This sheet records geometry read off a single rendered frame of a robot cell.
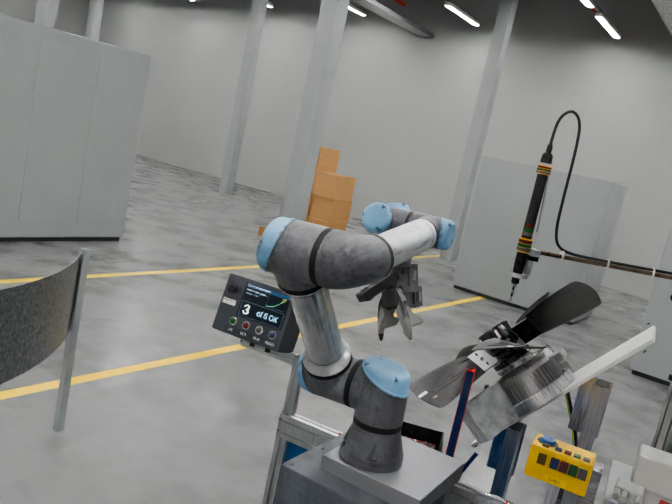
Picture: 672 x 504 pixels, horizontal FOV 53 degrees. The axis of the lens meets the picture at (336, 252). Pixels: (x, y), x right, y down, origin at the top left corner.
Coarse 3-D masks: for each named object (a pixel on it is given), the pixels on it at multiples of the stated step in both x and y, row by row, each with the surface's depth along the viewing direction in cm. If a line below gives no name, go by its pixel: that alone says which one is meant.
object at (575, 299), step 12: (564, 288) 215; (576, 288) 217; (588, 288) 218; (552, 300) 221; (564, 300) 221; (576, 300) 222; (588, 300) 224; (600, 300) 225; (540, 312) 225; (552, 312) 225; (564, 312) 226; (576, 312) 227; (540, 324) 228; (552, 324) 229
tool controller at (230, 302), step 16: (240, 288) 219; (256, 288) 216; (272, 288) 214; (224, 304) 220; (240, 304) 217; (256, 304) 215; (272, 304) 213; (288, 304) 211; (224, 320) 218; (240, 320) 216; (256, 320) 214; (272, 320) 212; (288, 320) 210; (240, 336) 215; (256, 336) 213; (288, 336) 213; (288, 352) 216
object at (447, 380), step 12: (456, 360) 232; (468, 360) 230; (432, 372) 232; (444, 372) 229; (456, 372) 226; (480, 372) 224; (420, 384) 229; (432, 384) 226; (444, 384) 223; (456, 384) 222; (444, 396) 218; (456, 396) 217
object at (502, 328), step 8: (504, 320) 231; (496, 328) 228; (504, 328) 228; (480, 336) 231; (488, 336) 228; (496, 336) 227; (504, 336) 227; (512, 336) 228; (488, 352) 231; (496, 352) 228; (504, 352) 228; (512, 352) 227; (520, 352) 225; (504, 360) 226; (512, 360) 224; (496, 368) 229
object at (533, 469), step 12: (540, 444) 180; (564, 444) 184; (528, 456) 181; (552, 456) 178; (564, 456) 176; (588, 456) 179; (528, 468) 181; (540, 468) 179; (588, 468) 174; (552, 480) 178; (564, 480) 177; (576, 480) 175; (588, 480) 174; (576, 492) 176
